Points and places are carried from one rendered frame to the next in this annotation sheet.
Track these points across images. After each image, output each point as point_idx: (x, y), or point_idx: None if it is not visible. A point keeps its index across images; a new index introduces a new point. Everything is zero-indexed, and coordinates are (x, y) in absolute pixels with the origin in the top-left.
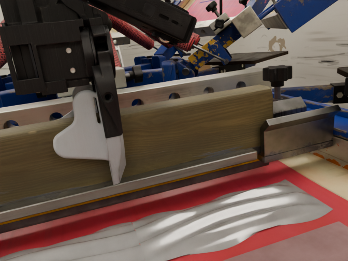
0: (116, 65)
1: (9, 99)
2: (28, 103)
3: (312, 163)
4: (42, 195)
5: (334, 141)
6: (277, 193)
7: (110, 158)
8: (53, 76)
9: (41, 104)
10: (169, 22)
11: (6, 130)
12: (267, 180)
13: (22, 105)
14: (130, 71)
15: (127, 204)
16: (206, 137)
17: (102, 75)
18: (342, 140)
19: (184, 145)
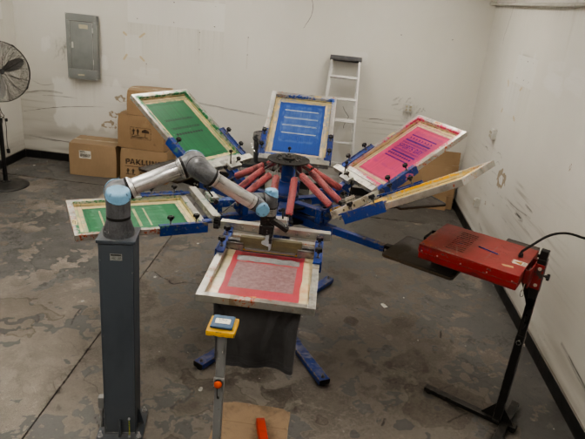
0: (291, 211)
1: None
2: None
3: (309, 261)
4: (257, 248)
5: None
6: (294, 262)
7: (268, 246)
8: (264, 233)
9: (261, 225)
10: (283, 229)
11: (255, 237)
12: (297, 260)
13: (257, 223)
14: (305, 203)
15: (270, 255)
16: (286, 248)
17: (270, 235)
18: None
19: (282, 248)
